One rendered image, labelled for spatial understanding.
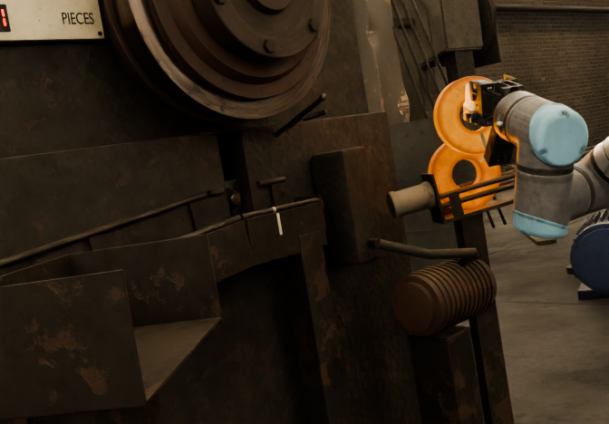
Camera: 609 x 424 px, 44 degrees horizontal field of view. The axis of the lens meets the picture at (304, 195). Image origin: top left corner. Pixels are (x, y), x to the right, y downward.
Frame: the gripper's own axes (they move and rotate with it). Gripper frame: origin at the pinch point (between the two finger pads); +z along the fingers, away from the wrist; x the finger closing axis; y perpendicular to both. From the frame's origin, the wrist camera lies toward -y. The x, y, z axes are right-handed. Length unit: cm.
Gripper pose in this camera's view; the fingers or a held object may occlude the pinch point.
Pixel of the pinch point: (471, 105)
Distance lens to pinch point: 156.5
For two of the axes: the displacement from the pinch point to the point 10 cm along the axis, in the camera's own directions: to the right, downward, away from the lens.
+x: -9.7, 1.8, -1.4
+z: -1.9, -3.0, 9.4
